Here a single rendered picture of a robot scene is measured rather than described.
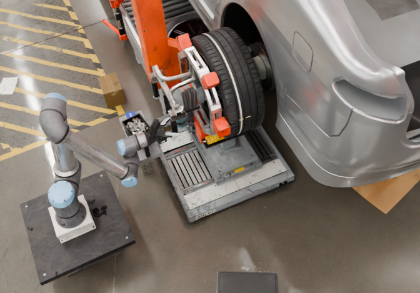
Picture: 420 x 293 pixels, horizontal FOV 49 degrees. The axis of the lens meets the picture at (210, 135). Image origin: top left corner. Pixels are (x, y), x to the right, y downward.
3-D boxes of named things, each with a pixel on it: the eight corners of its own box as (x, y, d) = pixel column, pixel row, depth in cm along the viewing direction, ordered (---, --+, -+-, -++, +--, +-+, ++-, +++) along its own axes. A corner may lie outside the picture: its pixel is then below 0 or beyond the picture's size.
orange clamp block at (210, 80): (217, 85, 259) (220, 82, 250) (204, 90, 257) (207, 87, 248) (212, 74, 259) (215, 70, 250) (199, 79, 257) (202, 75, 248)
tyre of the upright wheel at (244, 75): (252, 139, 314) (276, 105, 252) (220, 150, 309) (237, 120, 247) (214, 55, 329) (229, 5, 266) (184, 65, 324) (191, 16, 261)
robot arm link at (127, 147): (117, 148, 272) (114, 137, 264) (137, 141, 274) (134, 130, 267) (122, 160, 266) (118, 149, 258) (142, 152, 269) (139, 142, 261)
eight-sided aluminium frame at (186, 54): (224, 148, 290) (221, 88, 248) (214, 152, 289) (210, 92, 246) (191, 92, 322) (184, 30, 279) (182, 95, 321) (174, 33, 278)
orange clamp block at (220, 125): (224, 123, 272) (230, 134, 267) (212, 127, 270) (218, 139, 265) (224, 115, 267) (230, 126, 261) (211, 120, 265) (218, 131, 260)
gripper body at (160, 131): (164, 132, 277) (145, 139, 275) (162, 123, 271) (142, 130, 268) (168, 141, 273) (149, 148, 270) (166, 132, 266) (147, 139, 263)
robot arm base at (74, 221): (60, 233, 279) (56, 225, 272) (52, 210, 290) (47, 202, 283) (90, 220, 285) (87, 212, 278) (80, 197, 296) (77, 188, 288)
